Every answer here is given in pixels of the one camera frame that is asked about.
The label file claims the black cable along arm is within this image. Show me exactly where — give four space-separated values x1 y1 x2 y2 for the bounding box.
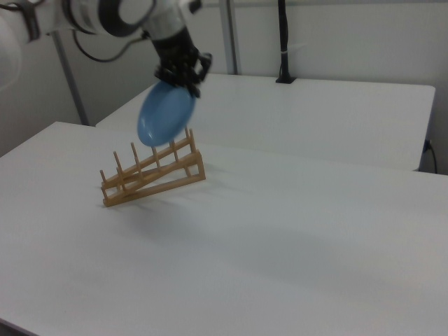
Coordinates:
0 0 150 63

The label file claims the black cable at table edge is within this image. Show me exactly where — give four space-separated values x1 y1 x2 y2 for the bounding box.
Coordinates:
424 139 439 174

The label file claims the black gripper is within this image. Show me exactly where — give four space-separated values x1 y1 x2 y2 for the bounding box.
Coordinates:
150 27 214 99

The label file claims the grey metal partition post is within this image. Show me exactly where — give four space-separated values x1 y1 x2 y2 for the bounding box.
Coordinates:
51 31 89 126
219 0 243 76

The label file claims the blue plate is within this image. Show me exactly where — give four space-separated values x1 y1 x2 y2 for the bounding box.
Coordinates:
136 80 197 148

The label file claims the black pole with cables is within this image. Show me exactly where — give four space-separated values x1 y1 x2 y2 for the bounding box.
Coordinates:
277 0 292 80

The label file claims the wooden plate rack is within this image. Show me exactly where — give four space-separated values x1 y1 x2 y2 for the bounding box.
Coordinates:
99 127 207 208

